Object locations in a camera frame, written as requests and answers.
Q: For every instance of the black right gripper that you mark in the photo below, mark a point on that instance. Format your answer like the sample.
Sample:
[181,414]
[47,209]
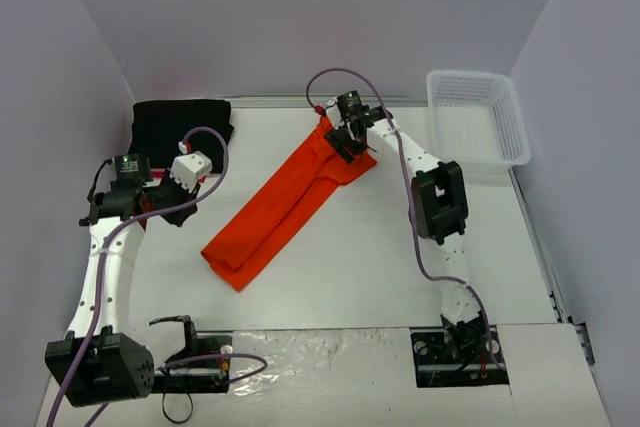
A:
[343,142]

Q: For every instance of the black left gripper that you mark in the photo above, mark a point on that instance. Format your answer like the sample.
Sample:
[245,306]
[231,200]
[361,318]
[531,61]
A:
[176,204]

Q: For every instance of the orange t shirt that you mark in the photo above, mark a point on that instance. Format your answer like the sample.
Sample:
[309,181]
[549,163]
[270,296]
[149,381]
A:
[281,208]

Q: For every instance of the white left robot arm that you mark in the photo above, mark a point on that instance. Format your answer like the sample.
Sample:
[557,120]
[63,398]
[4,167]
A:
[99,360]

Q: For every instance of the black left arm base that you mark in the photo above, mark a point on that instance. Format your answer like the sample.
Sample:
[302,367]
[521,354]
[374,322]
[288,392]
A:
[202,377]

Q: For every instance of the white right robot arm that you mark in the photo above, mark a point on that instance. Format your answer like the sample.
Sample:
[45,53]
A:
[438,207]

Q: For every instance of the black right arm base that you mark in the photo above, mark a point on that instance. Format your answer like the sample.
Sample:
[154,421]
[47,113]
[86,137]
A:
[438,365]

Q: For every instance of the black folded t shirt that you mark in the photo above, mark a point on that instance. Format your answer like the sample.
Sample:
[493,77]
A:
[159,125]

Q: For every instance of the white plastic basket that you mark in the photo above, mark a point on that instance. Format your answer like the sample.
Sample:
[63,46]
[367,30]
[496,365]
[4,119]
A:
[474,118]

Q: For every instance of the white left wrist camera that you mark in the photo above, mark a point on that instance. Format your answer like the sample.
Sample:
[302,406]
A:
[188,169]

